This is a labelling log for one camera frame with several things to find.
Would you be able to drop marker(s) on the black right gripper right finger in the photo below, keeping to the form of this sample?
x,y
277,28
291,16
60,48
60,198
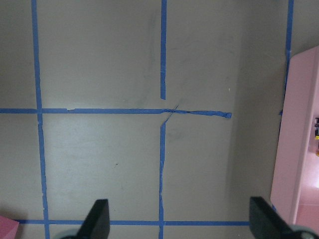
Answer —
x,y
265,223

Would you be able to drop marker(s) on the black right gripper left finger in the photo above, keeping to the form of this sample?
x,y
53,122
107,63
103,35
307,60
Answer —
x,y
97,222

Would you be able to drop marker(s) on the yellow push button switch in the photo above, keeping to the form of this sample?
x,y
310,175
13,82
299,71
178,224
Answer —
x,y
317,135

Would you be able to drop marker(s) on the pink plastic bin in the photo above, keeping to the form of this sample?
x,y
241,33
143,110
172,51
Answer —
x,y
295,187

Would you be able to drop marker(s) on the pink foam cube centre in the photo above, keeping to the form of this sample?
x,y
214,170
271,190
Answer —
x,y
8,228

